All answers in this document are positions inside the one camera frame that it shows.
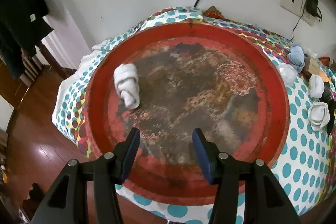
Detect brown cardboard Marubi box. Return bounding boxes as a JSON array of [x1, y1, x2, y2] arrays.
[[302, 56, 319, 75]]

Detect white wall socket plate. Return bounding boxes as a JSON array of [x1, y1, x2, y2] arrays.
[[280, 0, 316, 26]]

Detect dark hanging clothes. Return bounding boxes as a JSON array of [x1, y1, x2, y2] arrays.
[[1, 0, 53, 79]]

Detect black power adapter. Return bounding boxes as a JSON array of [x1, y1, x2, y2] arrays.
[[305, 0, 319, 18]]

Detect white rolled sock in tray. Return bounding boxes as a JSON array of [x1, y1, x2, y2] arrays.
[[113, 64, 140, 110]]

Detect red orange candy wrapper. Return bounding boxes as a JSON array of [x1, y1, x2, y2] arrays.
[[203, 6, 224, 20]]

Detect round red worn tray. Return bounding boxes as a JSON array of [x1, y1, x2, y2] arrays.
[[84, 22, 289, 205]]

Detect polka dot bed sheet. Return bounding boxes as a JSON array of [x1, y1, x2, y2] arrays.
[[51, 6, 335, 223]]

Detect clear plastic bag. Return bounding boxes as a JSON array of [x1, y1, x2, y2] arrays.
[[277, 64, 297, 87]]

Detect white sock large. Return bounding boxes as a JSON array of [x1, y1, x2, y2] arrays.
[[308, 102, 330, 131]]

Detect light blue rolled sock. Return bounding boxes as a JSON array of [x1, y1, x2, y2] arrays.
[[287, 44, 305, 73]]

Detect white sock small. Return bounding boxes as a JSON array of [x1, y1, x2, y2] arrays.
[[309, 74, 325, 99]]

